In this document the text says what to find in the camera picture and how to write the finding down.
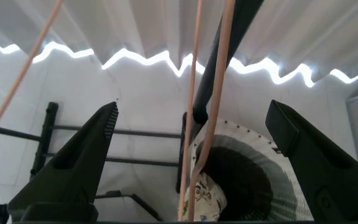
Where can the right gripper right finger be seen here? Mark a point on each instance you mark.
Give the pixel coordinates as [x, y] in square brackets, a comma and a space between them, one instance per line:
[331, 174]

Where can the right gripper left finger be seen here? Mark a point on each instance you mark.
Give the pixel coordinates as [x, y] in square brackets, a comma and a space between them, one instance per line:
[64, 174]

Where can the black clothes rack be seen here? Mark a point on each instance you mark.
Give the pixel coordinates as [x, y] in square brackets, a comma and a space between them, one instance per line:
[43, 140]

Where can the white laundry basket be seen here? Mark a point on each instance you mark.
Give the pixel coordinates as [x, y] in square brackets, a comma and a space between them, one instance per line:
[284, 186]

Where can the cream printed garment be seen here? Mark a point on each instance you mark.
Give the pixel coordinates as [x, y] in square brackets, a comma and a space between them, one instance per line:
[207, 199]

